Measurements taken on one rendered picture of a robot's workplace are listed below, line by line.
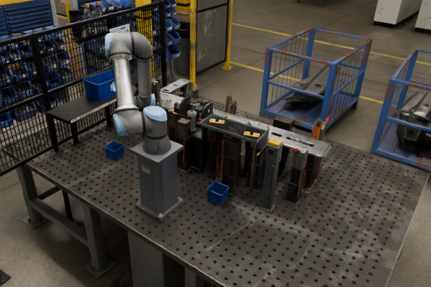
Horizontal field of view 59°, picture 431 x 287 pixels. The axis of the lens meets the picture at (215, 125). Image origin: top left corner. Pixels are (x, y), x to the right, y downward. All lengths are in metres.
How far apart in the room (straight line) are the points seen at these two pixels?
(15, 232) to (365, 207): 2.56
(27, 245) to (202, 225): 1.57
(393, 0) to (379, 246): 8.13
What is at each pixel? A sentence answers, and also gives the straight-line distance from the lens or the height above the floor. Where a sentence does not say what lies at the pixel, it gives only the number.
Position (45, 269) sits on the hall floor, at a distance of 3.11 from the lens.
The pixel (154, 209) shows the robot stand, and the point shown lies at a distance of 2.24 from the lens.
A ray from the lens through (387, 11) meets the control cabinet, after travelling 10.04.
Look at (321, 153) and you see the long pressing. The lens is 2.35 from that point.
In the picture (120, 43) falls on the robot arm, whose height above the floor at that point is 1.62.
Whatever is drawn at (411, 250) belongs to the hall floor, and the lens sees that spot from 3.45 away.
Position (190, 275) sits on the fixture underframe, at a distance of 2.16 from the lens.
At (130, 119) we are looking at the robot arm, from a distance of 1.96.
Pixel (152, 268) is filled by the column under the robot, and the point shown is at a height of 0.33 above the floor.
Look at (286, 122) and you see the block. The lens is 2.58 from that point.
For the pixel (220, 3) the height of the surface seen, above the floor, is 1.07.
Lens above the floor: 2.22
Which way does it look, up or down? 29 degrees down
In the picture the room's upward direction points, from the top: 2 degrees clockwise
